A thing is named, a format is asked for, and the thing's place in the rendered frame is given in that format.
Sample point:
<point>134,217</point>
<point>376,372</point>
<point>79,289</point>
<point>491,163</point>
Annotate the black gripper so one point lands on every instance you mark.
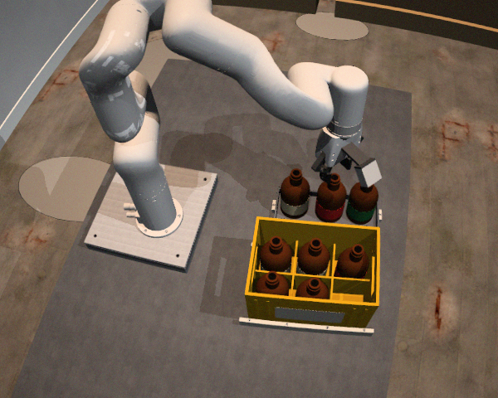
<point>328,150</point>

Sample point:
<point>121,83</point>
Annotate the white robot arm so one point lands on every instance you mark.
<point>190,30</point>

